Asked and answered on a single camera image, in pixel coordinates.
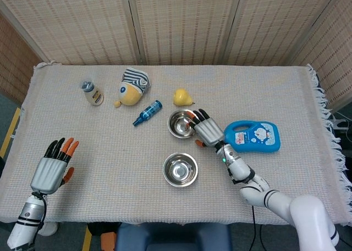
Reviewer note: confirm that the yellow pear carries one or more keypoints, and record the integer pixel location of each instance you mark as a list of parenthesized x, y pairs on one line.
[(181, 97)]

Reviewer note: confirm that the woven folding screen panel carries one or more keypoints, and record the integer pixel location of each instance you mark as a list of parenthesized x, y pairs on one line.
[(184, 25), (335, 50), (13, 64), (77, 25), (272, 25)]

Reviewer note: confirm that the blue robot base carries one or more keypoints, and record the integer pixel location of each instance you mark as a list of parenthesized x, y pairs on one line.
[(173, 237)]

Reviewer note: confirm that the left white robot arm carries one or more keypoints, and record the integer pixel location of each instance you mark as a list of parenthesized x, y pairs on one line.
[(24, 220)]

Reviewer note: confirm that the white table foot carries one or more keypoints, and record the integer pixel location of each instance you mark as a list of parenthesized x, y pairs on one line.
[(49, 229)]

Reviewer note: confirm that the beige woven tablecloth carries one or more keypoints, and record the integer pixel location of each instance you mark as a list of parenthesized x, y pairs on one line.
[(123, 152)]

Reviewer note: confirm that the small blue spray bottle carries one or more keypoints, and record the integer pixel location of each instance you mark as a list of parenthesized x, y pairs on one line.
[(148, 112)]

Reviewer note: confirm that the yellow plush toy striped hat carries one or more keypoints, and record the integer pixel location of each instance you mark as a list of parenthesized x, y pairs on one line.
[(130, 95)]

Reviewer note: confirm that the cream squeeze bottle blue cap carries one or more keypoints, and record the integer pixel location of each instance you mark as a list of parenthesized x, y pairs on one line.
[(95, 97)]

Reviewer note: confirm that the orange box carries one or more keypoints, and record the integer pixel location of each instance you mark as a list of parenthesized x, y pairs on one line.
[(108, 242)]

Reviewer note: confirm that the stainless steel bowl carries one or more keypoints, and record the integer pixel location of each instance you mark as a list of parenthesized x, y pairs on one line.
[(178, 124), (180, 170)]

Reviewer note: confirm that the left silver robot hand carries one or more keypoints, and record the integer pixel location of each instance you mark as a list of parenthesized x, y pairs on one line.
[(49, 174)]

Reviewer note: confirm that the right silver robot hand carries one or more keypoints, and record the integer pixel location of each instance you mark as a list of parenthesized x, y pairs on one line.
[(209, 131)]

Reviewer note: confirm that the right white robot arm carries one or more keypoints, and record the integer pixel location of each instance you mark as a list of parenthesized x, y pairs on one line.
[(275, 198)]

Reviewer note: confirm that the large blue pump bottle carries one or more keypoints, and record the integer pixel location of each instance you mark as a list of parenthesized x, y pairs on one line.
[(255, 138)]

